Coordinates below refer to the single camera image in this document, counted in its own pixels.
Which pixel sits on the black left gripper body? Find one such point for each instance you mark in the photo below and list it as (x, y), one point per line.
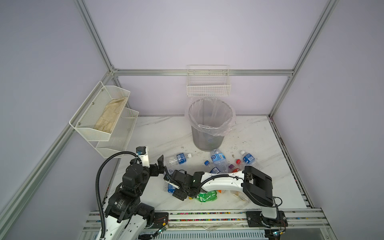
(151, 171)

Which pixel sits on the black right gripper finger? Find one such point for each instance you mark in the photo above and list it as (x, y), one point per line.
(170, 181)
(180, 195)

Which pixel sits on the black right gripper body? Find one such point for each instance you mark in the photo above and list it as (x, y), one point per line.
(185, 187)

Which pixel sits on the green plastic bottle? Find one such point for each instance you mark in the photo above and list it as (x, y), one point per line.
(207, 197)

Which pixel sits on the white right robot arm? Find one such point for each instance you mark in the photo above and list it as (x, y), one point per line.
(256, 185)

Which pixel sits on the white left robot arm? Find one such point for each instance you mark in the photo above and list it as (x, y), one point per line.
(126, 216)

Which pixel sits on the grey mesh waste bin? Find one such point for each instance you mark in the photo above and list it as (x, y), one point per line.
(206, 142)

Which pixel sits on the clear plastic bin liner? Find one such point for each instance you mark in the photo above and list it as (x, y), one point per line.
(210, 116)

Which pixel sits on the clear bottle blue label white cap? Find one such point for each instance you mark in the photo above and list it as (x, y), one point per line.
(178, 159)

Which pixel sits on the small bottle blue cap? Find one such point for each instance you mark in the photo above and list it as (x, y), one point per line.
(211, 168)

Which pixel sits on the large clear bottle light-blue label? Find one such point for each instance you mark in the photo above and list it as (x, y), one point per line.
(219, 160)

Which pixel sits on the lower white mesh shelf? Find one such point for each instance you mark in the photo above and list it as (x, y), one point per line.
(121, 135)

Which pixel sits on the white mesh shelf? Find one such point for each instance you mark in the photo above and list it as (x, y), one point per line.
(97, 118)
(121, 135)

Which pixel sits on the red label bottle purple cap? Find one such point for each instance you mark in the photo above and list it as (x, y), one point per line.
(233, 168)

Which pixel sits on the bottle blue label right side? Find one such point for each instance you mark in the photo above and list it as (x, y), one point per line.
(249, 159)

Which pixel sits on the beige cloth in shelf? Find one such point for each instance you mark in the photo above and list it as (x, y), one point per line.
(110, 115)

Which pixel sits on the upper white mesh shelf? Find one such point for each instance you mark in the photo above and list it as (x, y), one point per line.
(97, 118)

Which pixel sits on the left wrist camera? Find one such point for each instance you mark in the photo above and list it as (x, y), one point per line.
(143, 157)

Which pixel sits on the white wire wall basket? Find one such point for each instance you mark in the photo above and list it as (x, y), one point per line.
(208, 81)

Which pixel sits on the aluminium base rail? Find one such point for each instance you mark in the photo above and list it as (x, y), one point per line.
(236, 224)

